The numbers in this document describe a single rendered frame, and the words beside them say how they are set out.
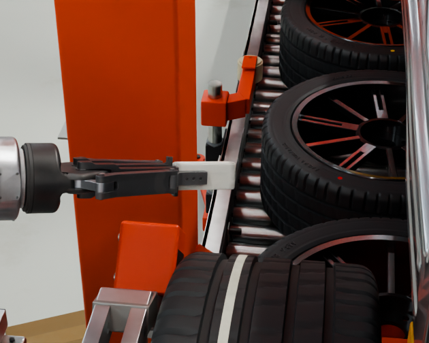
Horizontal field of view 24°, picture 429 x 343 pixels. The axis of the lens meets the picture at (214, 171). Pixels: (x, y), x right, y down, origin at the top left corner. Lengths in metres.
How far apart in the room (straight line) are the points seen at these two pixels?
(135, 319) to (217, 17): 3.36
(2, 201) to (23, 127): 2.63
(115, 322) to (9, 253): 1.93
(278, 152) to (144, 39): 1.29
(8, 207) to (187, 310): 0.21
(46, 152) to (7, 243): 2.06
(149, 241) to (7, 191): 0.27
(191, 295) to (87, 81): 0.39
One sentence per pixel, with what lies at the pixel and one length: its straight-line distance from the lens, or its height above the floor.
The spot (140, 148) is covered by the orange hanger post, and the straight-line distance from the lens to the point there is 1.37.
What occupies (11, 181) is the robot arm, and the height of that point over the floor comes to 1.30.
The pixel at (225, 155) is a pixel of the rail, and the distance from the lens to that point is 2.72.
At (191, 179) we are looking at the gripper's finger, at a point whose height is 1.26.
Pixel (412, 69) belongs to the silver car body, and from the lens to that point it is 2.08.
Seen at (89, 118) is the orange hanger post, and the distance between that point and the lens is 1.36.
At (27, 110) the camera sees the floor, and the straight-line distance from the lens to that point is 3.76.
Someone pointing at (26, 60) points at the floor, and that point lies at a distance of 4.11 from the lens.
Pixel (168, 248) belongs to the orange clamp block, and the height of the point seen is 1.11.
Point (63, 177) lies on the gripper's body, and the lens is 1.03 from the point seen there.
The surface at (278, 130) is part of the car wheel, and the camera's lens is 2.61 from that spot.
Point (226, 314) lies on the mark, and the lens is 1.03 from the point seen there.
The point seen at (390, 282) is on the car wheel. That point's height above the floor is 0.48.
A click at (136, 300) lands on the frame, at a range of 1.14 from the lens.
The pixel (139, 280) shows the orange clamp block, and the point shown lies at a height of 1.08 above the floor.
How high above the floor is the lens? 1.87
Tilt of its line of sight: 34 degrees down
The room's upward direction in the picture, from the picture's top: straight up
